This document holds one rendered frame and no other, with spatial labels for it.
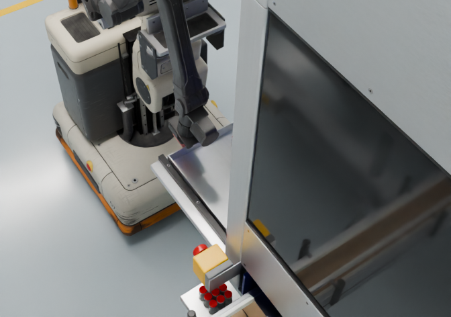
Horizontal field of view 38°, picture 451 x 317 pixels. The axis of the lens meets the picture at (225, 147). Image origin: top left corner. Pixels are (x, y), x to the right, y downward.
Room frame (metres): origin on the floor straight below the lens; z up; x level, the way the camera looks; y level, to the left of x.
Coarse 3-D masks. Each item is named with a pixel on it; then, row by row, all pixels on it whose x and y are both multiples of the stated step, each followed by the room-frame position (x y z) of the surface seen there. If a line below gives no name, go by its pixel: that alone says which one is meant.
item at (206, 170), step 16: (224, 128) 1.28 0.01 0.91; (224, 144) 1.24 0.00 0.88; (176, 160) 1.17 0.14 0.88; (192, 160) 1.17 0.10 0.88; (208, 160) 1.18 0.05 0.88; (224, 160) 1.18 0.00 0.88; (192, 176) 1.11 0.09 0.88; (208, 176) 1.12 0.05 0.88; (224, 176) 1.12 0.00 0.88; (208, 192) 1.06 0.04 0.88; (224, 192) 1.06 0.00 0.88; (208, 208) 0.99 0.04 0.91; (224, 208) 1.01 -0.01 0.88; (224, 224) 0.96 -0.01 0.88
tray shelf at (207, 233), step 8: (152, 168) 1.14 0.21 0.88; (160, 168) 1.14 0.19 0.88; (160, 176) 1.11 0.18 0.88; (168, 176) 1.11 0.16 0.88; (168, 184) 1.08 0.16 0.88; (176, 184) 1.09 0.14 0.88; (168, 192) 1.07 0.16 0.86; (176, 192) 1.06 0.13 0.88; (176, 200) 1.04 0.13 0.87; (184, 200) 1.03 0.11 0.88; (184, 208) 1.00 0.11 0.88; (192, 208) 1.01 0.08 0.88; (192, 216) 0.98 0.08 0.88; (200, 216) 0.98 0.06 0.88; (200, 224) 0.96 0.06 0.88; (208, 224) 0.96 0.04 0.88; (200, 232) 0.94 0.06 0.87; (208, 232) 0.93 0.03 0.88; (208, 240) 0.91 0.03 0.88; (216, 240) 0.91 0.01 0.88; (224, 248) 0.88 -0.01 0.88
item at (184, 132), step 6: (174, 120) 1.21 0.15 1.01; (174, 126) 1.19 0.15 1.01; (180, 126) 1.17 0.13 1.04; (186, 126) 1.16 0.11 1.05; (180, 132) 1.17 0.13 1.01; (186, 132) 1.16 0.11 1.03; (186, 138) 1.16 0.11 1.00; (192, 138) 1.16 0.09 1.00; (186, 144) 1.14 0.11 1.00; (192, 144) 1.14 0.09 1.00
